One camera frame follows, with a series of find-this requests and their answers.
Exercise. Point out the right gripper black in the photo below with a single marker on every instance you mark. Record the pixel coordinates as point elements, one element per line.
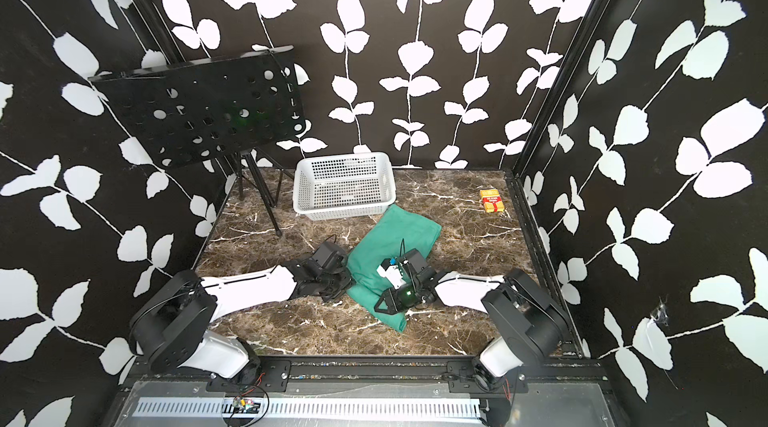
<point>394,305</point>

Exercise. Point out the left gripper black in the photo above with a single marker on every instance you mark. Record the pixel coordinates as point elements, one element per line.
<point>346,282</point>

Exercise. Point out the green long pants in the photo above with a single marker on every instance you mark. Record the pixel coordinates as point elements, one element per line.
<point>383,242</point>

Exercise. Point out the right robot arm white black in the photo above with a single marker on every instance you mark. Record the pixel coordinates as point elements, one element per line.
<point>530,324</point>

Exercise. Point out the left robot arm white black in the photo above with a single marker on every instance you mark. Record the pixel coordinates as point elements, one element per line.
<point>174,328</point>

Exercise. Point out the white plastic basket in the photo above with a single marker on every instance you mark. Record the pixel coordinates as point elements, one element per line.
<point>343,186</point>

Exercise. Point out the yellow red small box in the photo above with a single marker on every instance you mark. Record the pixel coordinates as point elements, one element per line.
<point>492,201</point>

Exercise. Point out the small green circuit board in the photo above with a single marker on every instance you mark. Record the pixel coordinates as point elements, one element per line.
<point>242,407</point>

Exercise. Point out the black perforated music stand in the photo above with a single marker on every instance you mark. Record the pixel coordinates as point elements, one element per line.
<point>187,113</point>

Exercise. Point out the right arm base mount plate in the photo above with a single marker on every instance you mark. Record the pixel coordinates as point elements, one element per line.
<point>470,376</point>

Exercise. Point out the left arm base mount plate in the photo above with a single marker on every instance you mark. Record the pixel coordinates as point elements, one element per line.
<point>270,374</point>

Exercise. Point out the white slotted cable duct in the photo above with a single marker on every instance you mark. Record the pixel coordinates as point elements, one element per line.
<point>399,409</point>

